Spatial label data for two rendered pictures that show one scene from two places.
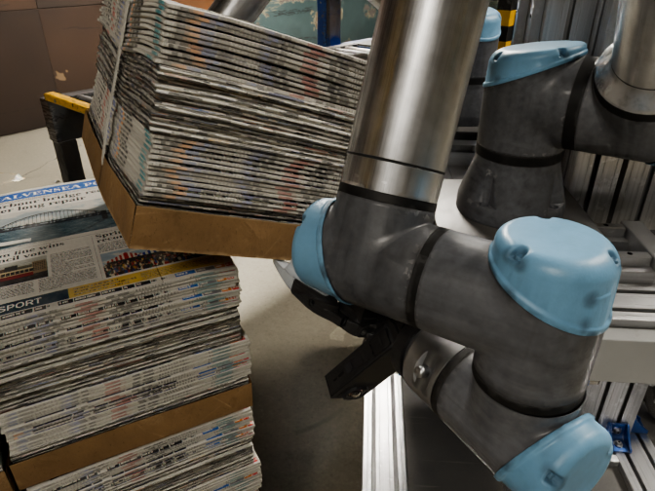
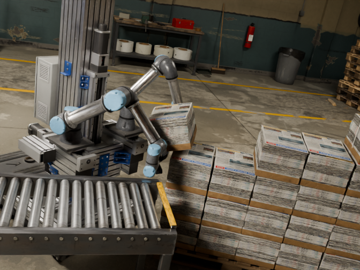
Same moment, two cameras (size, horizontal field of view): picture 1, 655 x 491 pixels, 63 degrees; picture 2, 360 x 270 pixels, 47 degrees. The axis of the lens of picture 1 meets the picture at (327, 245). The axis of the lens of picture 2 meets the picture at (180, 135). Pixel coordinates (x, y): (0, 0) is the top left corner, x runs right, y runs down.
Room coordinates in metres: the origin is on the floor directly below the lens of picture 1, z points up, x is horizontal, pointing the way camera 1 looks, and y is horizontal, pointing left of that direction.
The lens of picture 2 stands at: (2.94, 1.62, 1.98)
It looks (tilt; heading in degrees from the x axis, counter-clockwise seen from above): 22 degrees down; 212
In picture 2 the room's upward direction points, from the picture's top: 11 degrees clockwise
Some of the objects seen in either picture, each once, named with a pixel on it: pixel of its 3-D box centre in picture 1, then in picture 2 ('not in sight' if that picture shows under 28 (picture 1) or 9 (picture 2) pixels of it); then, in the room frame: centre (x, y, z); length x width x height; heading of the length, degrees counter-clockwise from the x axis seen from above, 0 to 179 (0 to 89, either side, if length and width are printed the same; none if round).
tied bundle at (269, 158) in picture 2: not in sight; (278, 153); (0.36, 0.81, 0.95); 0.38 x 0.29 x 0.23; 28
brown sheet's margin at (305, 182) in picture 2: not in sight; (317, 174); (0.23, 1.08, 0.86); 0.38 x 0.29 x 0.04; 27
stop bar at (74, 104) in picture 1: (88, 109); (166, 203); (1.31, 0.59, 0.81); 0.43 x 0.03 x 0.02; 49
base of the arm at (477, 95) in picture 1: (463, 94); (71, 133); (1.21, -0.31, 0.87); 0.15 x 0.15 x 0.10
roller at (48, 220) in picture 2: not in sight; (50, 204); (1.75, 0.18, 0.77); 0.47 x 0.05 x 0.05; 49
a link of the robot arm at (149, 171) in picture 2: not in sight; (150, 168); (1.12, 0.31, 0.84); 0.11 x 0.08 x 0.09; 28
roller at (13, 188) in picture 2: not in sight; (9, 203); (1.90, 0.05, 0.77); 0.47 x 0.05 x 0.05; 49
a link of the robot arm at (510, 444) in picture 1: (519, 422); not in sight; (0.28, -0.14, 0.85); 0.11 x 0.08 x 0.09; 29
